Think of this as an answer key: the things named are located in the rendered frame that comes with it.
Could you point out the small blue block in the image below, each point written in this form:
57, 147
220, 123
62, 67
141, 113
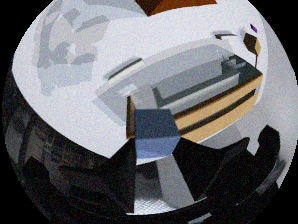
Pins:
155, 133

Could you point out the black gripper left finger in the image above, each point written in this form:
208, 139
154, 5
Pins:
115, 177

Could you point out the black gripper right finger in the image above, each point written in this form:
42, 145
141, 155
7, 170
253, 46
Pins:
200, 165

